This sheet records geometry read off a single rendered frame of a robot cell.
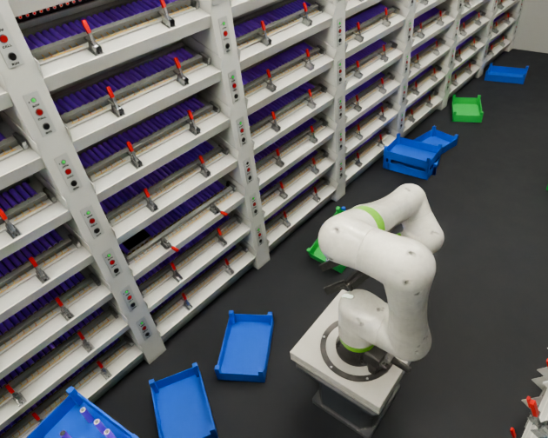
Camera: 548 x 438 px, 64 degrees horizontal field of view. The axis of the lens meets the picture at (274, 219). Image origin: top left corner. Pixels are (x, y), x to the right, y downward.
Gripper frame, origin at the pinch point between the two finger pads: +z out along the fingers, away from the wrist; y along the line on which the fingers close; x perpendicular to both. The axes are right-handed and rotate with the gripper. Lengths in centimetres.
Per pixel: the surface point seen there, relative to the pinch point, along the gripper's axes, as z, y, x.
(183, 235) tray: 50, -37, -21
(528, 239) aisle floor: -91, -73, 74
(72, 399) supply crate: 83, 26, -11
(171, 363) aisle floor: 81, -21, 25
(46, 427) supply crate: 89, 33, -11
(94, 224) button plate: 61, -7, -49
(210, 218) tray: 40, -46, -19
